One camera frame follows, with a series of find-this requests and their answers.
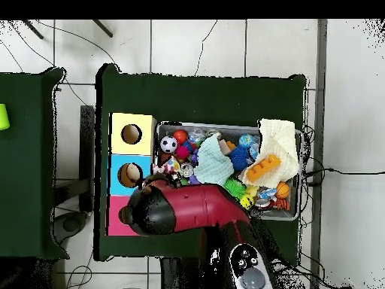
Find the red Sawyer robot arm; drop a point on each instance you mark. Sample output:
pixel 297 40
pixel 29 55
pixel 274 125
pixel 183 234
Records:
pixel 192 207

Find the shallow mesh bin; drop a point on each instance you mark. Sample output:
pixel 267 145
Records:
pixel 165 130

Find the wooden box with three holes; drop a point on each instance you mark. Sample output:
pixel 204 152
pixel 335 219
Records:
pixel 117 147

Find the mint green cloth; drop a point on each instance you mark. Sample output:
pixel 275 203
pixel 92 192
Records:
pixel 212 162

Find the black and white soccer ball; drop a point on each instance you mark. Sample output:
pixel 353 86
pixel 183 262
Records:
pixel 168 144

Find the blue spiky ball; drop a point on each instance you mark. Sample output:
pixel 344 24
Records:
pixel 239 158

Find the green spiky ball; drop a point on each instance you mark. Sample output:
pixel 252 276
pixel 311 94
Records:
pixel 234 185

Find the dark green tablecloth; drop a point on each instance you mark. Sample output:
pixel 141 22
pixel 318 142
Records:
pixel 24 180
pixel 195 99

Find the yellow ball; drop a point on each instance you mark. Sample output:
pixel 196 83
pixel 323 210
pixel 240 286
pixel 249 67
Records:
pixel 247 201

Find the orange toy brick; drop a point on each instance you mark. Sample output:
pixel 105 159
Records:
pixel 261 168

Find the cream knitted cloth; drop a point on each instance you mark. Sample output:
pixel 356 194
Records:
pixel 279 141

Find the small orange basketball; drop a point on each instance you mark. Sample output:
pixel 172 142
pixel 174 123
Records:
pixel 282 190

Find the black upright bar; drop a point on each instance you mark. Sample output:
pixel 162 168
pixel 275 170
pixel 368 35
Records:
pixel 87 156

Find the black tripod leg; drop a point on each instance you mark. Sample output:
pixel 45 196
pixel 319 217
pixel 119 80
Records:
pixel 103 28
pixel 33 29

